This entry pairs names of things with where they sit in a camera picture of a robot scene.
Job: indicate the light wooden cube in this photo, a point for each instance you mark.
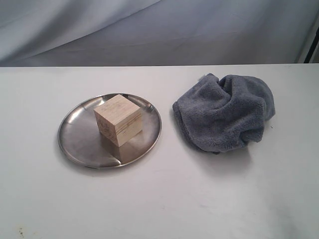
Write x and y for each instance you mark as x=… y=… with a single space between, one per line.
x=118 y=119

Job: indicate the grey fleece cloth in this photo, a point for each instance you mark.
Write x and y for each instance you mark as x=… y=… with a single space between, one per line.
x=220 y=115

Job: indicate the round stainless steel plate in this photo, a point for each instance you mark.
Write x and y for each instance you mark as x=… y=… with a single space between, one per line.
x=81 y=142

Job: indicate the white backdrop curtain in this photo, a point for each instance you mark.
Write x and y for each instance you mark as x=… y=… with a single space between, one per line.
x=154 y=32

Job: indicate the black stand pole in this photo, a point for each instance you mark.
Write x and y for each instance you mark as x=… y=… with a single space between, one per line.
x=312 y=48

